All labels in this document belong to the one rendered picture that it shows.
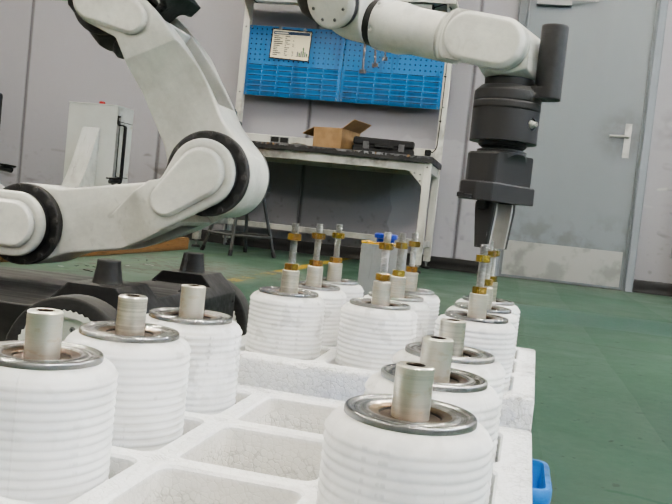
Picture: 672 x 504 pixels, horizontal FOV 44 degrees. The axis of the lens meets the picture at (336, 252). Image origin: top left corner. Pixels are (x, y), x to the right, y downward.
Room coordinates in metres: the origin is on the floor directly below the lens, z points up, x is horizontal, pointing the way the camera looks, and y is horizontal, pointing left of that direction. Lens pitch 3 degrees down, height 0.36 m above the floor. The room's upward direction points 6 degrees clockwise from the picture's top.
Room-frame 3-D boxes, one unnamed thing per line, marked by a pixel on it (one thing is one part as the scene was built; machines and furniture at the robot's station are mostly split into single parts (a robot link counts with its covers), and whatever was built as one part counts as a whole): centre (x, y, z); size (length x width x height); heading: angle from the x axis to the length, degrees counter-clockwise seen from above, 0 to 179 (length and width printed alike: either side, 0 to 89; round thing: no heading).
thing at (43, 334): (0.52, 0.18, 0.26); 0.02 x 0.02 x 0.03
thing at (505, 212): (1.11, -0.22, 0.36); 0.03 x 0.02 x 0.06; 41
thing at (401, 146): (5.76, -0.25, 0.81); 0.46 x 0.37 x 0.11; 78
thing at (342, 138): (5.93, 0.08, 0.87); 0.40 x 0.30 x 0.23; 64
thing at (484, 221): (1.08, -0.19, 0.36); 0.03 x 0.02 x 0.06; 41
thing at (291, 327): (1.04, 0.05, 0.16); 0.10 x 0.10 x 0.18
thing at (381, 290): (1.01, -0.06, 0.26); 0.02 x 0.02 x 0.03
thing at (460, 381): (0.58, -0.08, 0.25); 0.08 x 0.08 x 0.01
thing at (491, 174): (1.10, -0.21, 0.45); 0.13 x 0.10 x 0.12; 131
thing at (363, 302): (1.01, -0.06, 0.25); 0.08 x 0.08 x 0.01
